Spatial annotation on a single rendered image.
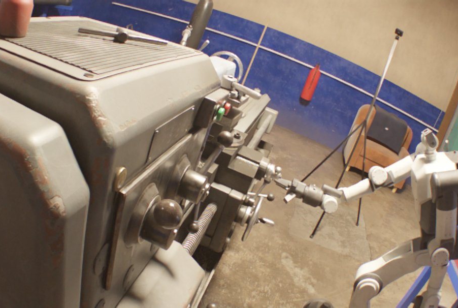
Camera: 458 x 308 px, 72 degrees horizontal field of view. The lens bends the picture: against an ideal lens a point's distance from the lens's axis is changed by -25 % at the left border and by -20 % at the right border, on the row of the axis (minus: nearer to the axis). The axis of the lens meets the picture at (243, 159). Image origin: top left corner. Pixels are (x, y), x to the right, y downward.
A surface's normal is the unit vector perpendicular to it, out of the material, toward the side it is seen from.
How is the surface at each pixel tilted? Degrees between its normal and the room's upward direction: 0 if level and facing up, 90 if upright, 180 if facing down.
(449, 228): 88
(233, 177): 90
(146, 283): 0
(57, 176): 46
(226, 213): 90
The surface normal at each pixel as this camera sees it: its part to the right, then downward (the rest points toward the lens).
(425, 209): -0.84, 0.37
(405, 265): -0.59, 0.48
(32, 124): 0.34, -0.87
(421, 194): -0.88, 0.15
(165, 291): 0.78, -0.53
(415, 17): -0.19, 0.30
